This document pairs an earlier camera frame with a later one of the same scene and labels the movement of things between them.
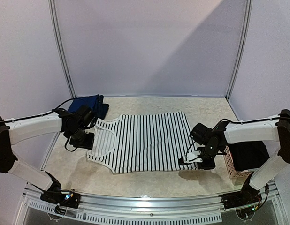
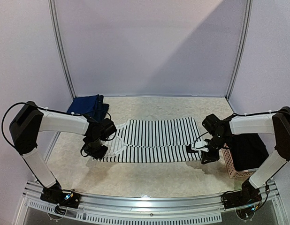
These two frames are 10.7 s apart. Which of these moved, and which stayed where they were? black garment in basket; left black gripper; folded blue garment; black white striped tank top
Moved: black white striped tank top; left black gripper
Stayed: black garment in basket; folded blue garment
